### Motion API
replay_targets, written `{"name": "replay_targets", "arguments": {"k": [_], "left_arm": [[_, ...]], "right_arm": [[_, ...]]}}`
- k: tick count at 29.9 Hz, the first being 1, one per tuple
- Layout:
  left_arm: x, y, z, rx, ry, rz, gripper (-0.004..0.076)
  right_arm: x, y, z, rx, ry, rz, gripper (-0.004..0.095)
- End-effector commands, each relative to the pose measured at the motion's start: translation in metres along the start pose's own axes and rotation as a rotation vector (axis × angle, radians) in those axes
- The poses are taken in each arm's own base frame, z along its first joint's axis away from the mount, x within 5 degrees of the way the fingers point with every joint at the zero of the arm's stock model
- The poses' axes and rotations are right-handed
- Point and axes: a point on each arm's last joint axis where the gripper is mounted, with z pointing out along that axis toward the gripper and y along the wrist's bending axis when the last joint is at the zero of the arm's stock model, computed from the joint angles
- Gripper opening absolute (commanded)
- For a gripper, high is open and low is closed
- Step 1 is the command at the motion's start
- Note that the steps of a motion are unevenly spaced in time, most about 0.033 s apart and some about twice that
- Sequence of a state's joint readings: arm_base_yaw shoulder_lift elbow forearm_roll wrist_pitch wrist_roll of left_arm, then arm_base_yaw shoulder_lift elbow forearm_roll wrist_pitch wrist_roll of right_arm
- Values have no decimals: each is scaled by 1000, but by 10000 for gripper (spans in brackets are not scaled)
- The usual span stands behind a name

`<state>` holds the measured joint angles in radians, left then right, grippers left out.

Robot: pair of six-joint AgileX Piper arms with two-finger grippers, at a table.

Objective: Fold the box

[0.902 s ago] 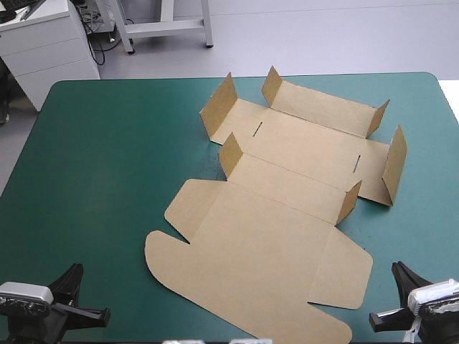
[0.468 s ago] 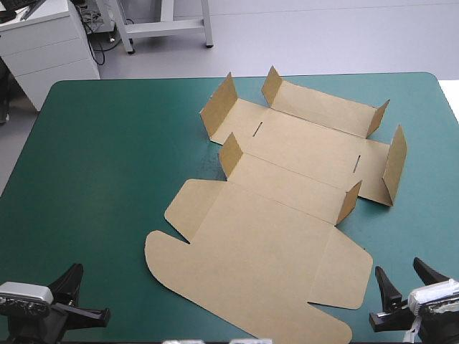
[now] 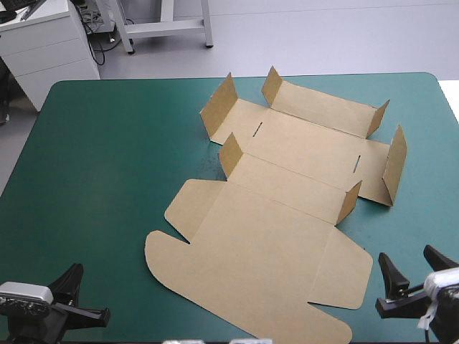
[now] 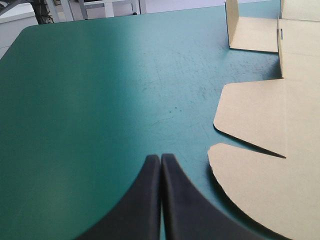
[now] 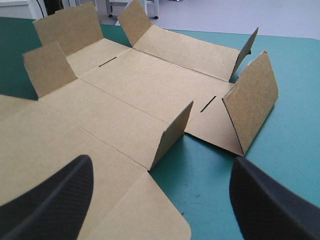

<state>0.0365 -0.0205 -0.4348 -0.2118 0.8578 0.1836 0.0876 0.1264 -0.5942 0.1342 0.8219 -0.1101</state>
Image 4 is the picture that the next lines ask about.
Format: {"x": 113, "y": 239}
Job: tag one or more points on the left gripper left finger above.
{"x": 140, "y": 207}

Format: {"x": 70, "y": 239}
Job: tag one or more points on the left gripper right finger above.
{"x": 185, "y": 212}

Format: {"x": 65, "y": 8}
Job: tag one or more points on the brown cardboard box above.
{"x": 270, "y": 120}

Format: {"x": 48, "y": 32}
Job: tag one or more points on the white metal rack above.
{"x": 105, "y": 7}

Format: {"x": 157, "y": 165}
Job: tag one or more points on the white cabinet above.
{"x": 15, "y": 30}

